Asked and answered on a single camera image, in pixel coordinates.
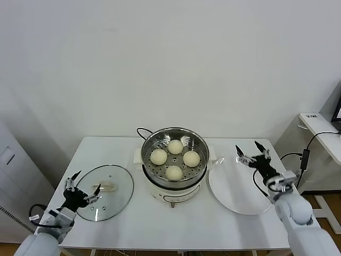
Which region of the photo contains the black cooker power cable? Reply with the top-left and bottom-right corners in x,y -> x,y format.
136,127 -> 153,140

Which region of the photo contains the round white plate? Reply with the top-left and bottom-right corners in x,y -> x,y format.
207,156 -> 275,215

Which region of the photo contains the black laptop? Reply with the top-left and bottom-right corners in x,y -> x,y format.
331,79 -> 341,132

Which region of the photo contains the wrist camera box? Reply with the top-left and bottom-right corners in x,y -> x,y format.
267,170 -> 299,193
49,207 -> 76,228

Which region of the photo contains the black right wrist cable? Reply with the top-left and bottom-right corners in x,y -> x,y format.
252,169 -> 273,198

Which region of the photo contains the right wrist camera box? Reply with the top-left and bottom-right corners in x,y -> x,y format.
267,170 -> 299,193

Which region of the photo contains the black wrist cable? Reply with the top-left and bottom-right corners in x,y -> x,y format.
28,204 -> 58,228
252,169 -> 273,198

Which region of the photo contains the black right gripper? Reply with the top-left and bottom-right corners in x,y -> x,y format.
235,140 -> 280,182

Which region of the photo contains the white cabinet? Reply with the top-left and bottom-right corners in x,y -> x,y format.
0,118 -> 55,244

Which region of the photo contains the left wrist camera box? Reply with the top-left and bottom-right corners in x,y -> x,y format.
49,207 -> 76,228

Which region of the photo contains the white steamed baozi bun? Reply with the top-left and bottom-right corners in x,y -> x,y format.
165,165 -> 184,181
150,149 -> 168,165
167,140 -> 184,155
183,151 -> 201,167

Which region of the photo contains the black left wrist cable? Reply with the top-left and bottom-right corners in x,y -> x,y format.
28,204 -> 58,228

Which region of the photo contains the cream electric cooker base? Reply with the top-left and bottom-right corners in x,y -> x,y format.
133,146 -> 217,209

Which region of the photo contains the white side desk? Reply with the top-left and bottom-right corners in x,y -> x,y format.
274,111 -> 341,233

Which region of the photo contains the round glass pot lid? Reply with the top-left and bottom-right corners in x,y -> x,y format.
75,164 -> 134,222

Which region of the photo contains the perforated steel steamer basket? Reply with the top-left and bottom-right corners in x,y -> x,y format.
140,127 -> 209,187

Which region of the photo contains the black adapter power cable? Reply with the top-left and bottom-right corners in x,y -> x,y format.
280,131 -> 341,189

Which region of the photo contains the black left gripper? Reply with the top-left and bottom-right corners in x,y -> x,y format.
63,170 -> 103,212

